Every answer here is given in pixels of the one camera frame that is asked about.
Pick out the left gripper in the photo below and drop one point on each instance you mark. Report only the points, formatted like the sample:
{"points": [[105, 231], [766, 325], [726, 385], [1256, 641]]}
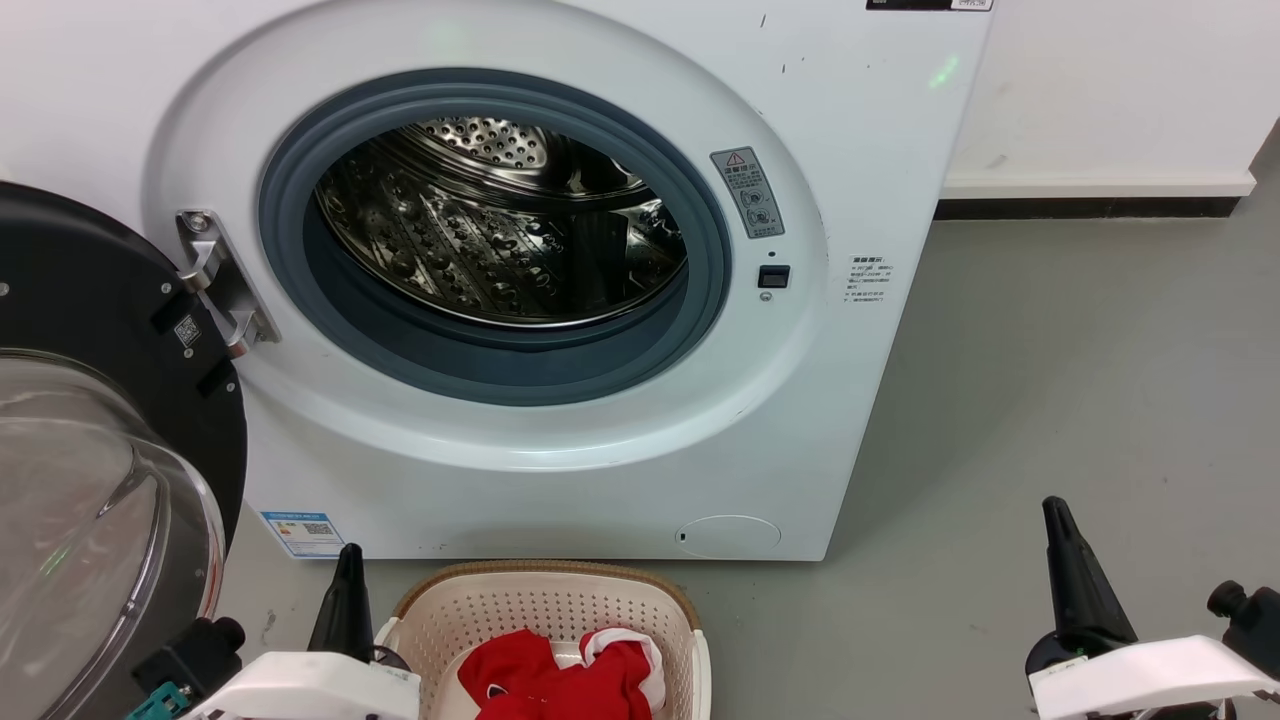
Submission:
{"points": [[390, 656]]}

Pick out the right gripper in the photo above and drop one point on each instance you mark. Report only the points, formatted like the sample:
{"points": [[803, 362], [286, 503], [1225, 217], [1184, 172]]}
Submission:
{"points": [[1060, 650]]}

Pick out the red basketball jersey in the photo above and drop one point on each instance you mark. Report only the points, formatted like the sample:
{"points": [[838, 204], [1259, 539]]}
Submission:
{"points": [[520, 680]]}

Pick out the cream plastic laundry basket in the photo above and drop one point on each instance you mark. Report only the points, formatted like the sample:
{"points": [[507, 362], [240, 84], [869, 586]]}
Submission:
{"points": [[550, 605]]}

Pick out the stainless steel washing machine drum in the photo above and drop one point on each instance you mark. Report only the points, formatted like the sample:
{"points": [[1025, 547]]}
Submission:
{"points": [[450, 240]]}

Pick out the black washer door with glass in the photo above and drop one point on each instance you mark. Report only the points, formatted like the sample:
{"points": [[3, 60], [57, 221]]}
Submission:
{"points": [[80, 280]]}

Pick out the black device with white label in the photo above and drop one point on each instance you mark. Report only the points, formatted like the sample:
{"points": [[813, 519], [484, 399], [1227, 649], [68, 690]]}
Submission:
{"points": [[930, 4]]}

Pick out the blue energy label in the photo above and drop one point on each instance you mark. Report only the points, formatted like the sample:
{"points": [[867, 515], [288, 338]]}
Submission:
{"points": [[300, 534]]}

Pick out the grey rubber door gasket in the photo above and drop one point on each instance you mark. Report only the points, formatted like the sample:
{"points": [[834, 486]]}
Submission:
{"points": [[500, 370]]}

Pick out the white front-load washing machine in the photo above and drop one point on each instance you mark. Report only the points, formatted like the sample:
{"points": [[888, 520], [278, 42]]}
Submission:
{"points": [[830, 420]]}

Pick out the small QR code sticker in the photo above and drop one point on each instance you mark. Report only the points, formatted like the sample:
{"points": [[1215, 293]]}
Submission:
{"points": [[187, 331]]}

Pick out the silver metal door hinge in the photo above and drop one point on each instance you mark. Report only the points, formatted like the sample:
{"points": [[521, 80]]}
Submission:
{"points": [[228, 295]]}

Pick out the round white filter cover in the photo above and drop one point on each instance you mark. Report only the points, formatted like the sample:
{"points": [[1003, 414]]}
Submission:
{"points": [[728, 537]]}

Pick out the white text sticker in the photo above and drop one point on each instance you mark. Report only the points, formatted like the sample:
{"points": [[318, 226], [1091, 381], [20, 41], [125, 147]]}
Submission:
{"points": [[869, 281]]}

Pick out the white and black baseboard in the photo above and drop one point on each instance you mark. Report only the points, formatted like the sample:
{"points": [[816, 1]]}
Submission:
{"points": [[1090, 190]]}

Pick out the grey warning label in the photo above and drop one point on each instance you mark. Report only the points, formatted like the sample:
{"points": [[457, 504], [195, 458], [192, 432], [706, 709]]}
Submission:
{"points": [[748, 193]]}

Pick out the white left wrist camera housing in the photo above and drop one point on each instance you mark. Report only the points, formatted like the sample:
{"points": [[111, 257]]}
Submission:
{"points": [[300, 690]]}

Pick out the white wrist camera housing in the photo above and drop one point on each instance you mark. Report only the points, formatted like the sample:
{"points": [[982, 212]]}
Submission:
{"points": [[300, 690], [1150, 675]]}

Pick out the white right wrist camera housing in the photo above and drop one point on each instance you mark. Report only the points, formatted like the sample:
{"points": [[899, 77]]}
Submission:
{"points": [[1150, 675]]}

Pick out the black and teal left camera connector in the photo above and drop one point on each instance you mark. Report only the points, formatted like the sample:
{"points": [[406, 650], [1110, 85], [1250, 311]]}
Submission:
{"points": [[195, 650]]}

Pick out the black right camera connector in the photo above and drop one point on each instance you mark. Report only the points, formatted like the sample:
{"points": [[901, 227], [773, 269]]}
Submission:
{"points": [[1250, 615]]}

